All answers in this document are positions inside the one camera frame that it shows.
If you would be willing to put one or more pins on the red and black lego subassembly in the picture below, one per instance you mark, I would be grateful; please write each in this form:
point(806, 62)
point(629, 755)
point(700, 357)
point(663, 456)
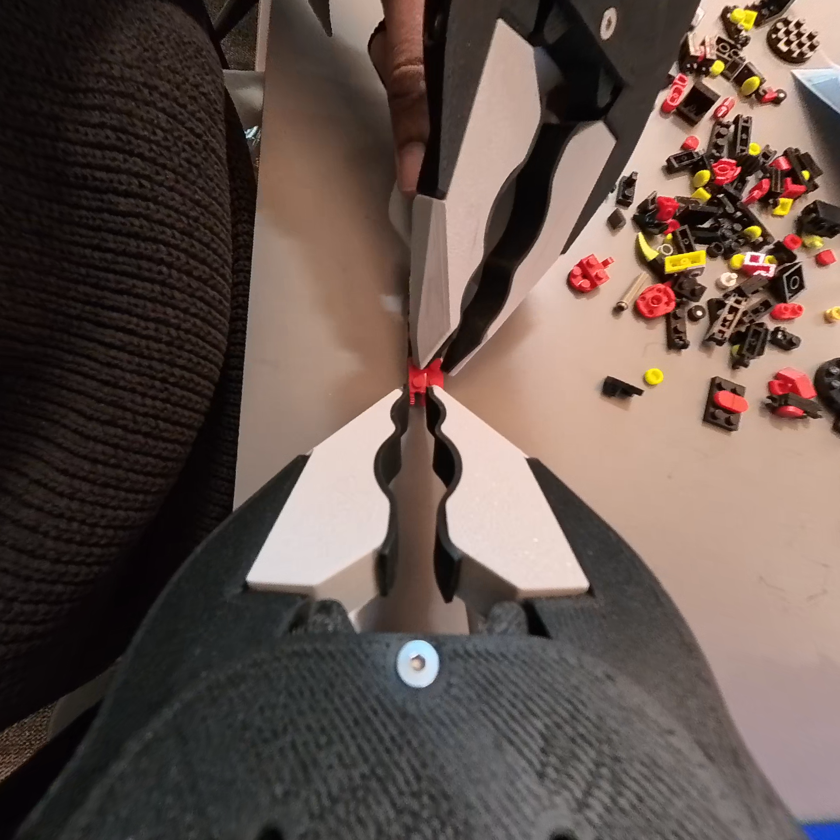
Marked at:
point(794, 384)

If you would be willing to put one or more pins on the yellow round lego stud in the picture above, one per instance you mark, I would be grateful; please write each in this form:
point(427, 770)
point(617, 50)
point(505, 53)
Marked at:
point(653, 376)

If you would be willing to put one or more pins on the black plate with red tile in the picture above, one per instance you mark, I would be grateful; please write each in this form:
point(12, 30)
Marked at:
point(730, 401)

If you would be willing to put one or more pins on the pile of loose lego pieces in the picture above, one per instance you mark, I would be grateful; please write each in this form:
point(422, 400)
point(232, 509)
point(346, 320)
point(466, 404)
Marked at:
point(715, 216)

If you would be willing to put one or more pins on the small dark lego slope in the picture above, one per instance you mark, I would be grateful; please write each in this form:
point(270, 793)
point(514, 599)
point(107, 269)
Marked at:
point(615, 219)

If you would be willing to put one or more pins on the red lego clip plate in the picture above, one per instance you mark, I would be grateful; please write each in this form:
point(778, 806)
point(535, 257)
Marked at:
point(420, 380)

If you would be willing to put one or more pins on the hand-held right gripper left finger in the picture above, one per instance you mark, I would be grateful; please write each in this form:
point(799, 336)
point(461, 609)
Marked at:
point(328, 512)

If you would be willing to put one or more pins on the person's black knit sweater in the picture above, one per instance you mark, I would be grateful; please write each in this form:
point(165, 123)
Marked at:
point(98, 328)

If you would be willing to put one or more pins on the blue plastic box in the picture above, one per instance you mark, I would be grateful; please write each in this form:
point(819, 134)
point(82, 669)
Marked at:
point(820, 830)

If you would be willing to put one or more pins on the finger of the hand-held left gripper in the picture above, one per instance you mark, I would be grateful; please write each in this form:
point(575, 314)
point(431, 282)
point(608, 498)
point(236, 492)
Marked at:
point(571, 197)
point(485, 131)

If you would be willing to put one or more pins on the tan lego axle pin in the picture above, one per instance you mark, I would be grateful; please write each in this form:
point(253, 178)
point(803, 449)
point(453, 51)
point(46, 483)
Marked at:
point(633, 292)

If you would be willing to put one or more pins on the person's left hand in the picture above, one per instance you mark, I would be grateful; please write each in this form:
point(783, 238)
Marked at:
point(403, 85)

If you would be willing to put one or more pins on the red lego plate with pin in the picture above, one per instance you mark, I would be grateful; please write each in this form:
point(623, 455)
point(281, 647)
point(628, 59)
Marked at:
point(587, 274)

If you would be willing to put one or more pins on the black round lego plate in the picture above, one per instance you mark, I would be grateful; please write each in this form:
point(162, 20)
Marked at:
point(830, 387)
point(791, 39)

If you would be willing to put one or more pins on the red round lego plate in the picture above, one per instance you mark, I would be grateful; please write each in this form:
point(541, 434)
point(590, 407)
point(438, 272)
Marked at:
point(646, 305)

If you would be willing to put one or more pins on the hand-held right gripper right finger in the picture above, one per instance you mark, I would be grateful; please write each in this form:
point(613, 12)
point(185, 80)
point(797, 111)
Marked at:
point(512, 525)

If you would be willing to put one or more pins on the small black lego plate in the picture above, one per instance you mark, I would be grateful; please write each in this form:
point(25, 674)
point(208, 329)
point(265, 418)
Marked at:
point(617, 387)

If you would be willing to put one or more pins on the lego instruction booklet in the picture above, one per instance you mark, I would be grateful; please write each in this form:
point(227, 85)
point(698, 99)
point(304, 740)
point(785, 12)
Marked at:
point(823, 88)

